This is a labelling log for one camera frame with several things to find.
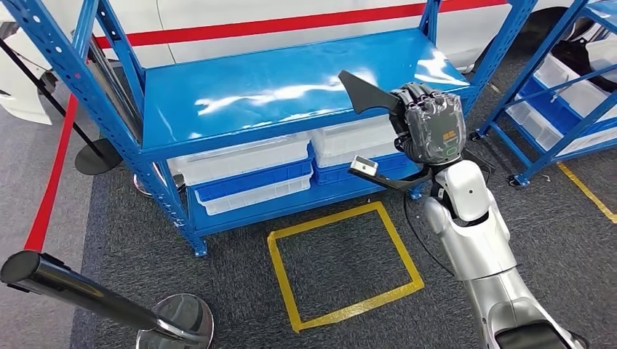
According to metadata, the long black plastic part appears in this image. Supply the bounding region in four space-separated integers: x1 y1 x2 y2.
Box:
338 70 496 175

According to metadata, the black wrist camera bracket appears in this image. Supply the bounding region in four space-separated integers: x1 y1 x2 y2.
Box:
348 166 435 193

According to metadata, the white car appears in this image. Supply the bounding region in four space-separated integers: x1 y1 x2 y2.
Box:
0 0 599 127

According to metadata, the chrome stanchion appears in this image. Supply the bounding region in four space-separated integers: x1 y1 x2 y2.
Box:
0 250 215 349
87 36 186 198

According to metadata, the white car part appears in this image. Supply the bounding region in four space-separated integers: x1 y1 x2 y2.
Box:
585 36 617 83

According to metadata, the red barrier belt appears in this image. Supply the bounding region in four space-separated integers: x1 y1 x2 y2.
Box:
24 94 79 252
92 0 509 50

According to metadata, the black car part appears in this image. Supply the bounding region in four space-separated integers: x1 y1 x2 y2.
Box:
552 38 617 92

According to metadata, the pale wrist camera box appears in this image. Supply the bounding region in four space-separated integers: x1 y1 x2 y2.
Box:
349 155 379 177

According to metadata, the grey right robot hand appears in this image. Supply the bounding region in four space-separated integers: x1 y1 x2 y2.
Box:
391 82 467 167

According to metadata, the blue wheeled shelf rack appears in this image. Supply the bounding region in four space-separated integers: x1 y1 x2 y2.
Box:
469 0 617 189

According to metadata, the large blue metal shelf rack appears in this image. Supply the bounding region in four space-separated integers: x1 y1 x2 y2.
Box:
0 0 538 257

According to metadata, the white plastic bin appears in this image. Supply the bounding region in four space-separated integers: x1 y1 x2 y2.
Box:
506 98 617 153
167 132 312 186
195 173 314 216
308 115 401 169
532 52 617 121

